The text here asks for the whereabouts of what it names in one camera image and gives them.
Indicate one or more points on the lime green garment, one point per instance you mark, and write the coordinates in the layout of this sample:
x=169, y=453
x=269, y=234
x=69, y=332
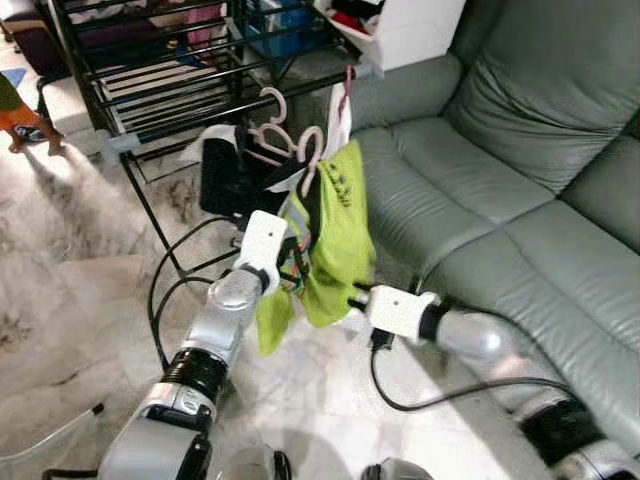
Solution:
x=345, y=250

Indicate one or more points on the black garment white pockets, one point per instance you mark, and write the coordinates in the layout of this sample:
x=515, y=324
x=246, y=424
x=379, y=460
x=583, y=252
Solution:
x=225, y=180

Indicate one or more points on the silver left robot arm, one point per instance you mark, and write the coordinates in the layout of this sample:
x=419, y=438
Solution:
x=225, y=315

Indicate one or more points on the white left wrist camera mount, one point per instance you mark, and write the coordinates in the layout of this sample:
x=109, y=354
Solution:
x=263, y=245

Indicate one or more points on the white hanging garment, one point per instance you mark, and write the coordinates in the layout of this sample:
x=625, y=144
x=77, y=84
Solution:
x=338, y=125

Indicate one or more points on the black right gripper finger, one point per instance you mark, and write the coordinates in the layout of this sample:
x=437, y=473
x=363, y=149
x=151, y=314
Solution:
x=358, y=300

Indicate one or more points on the black metal clothes rack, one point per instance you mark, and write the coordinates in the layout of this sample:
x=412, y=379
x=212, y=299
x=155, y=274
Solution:
x=160, y=90

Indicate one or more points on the orange green toy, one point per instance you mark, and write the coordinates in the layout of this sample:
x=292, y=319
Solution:
x=20, y=115

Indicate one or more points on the grey robot left leg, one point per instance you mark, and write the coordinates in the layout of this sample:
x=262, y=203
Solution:
x=252, y=465

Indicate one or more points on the grey robot right leg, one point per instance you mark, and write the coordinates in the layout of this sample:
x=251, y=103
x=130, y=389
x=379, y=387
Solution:
x=395, y=470

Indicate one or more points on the red hanger hook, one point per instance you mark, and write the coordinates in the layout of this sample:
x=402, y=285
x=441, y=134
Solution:
x=347, y=85

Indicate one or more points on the grey green leather sofa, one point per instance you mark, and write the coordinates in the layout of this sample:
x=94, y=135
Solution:
x=520, y=200

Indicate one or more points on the white storage box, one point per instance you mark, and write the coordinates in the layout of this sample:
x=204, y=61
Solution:
x=410, y=35

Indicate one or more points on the grey robot leg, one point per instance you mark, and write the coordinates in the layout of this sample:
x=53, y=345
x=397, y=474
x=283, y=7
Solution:
x=395, y=470
x=252, y=465

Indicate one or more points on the blue fabric bag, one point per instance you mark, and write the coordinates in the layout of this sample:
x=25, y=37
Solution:
x=280, y=28

